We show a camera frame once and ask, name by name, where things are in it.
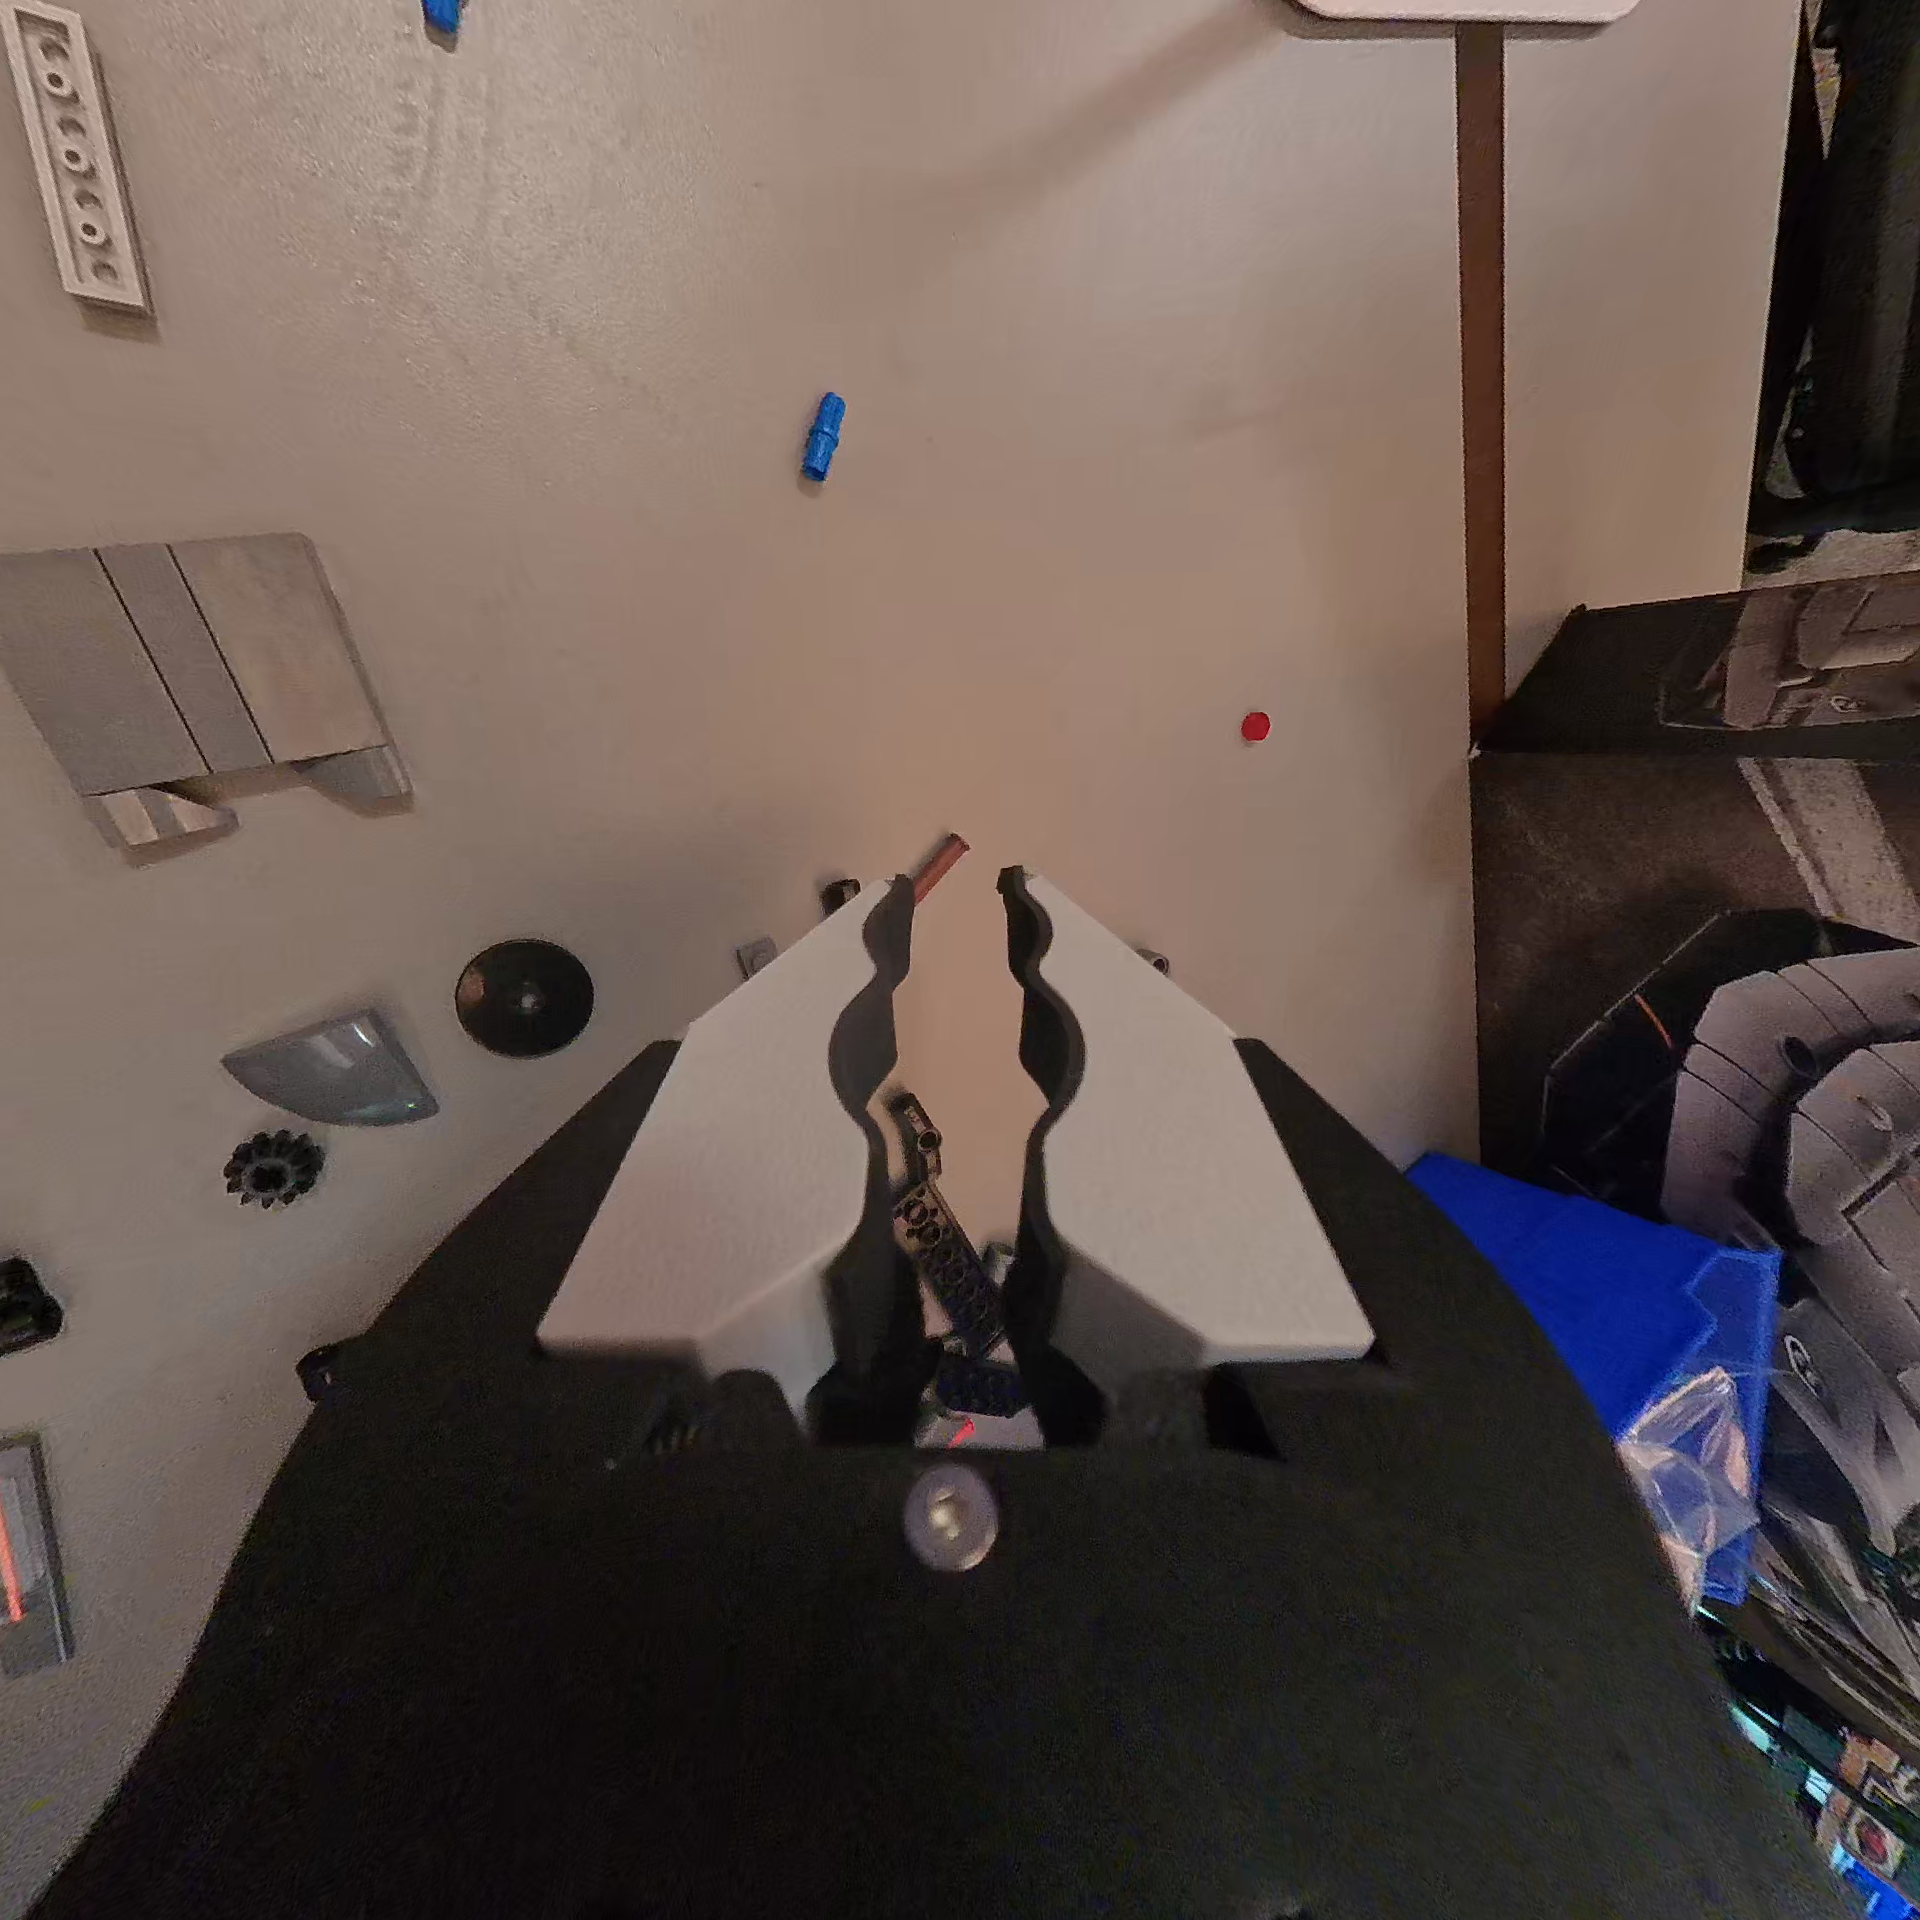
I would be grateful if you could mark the blue plastic bin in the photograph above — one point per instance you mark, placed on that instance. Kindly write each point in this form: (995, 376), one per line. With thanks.
(1575, 1289)

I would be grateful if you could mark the blue lego pin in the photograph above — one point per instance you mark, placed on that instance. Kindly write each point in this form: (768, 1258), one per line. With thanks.
(820, 434)
(442, 13)

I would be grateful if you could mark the brown lego axle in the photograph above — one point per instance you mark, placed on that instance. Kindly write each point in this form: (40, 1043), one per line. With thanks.
(943, 862)

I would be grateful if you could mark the dark blue lego piece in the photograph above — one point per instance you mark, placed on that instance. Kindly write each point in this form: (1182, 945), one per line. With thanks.
(974, 1388)

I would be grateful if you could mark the grey lego panel assembly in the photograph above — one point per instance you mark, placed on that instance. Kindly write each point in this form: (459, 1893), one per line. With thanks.
(195, 661)

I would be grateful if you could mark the small dark lego piece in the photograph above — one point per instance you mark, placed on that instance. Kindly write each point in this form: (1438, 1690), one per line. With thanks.
(318, 1371)

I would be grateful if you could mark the small grey lego piece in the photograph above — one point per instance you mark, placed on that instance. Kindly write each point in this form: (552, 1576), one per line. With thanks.
(758, 956)

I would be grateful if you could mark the black lego beam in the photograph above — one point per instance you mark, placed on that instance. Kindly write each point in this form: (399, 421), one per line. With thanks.
(937, 1244)

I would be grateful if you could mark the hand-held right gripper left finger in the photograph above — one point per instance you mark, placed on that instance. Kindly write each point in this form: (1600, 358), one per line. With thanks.
(704, 1201)

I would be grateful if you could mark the black lego connector block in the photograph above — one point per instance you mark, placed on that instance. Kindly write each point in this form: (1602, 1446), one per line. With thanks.
(24, 1306)

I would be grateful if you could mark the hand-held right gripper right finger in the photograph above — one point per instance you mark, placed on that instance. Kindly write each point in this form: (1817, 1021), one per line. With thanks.
(1200, 1201)

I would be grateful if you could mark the light grey long lego plate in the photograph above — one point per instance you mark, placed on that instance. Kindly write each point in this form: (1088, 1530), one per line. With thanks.
(75, 164)

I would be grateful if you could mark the black lego dish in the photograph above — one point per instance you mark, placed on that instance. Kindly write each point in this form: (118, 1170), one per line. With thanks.
(524, 996)

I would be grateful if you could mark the black lego gear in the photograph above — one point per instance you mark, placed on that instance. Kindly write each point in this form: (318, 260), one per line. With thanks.
(274, 1168)

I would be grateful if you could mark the white rounded board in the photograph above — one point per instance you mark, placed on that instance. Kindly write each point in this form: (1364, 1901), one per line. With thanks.
(1464, 8)

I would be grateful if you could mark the black lego set box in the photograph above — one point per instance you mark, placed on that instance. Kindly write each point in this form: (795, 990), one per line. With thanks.
(1651, 901)

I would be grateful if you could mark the small black lego connector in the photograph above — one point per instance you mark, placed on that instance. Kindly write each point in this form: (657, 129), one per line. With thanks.
(839, 897)

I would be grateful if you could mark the grey red-striped lego tile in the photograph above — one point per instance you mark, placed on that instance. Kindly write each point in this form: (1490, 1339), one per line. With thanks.
(27, 1558)

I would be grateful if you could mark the grey curved lego shell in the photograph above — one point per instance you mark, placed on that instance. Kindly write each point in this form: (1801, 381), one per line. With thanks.
(339, 1067)

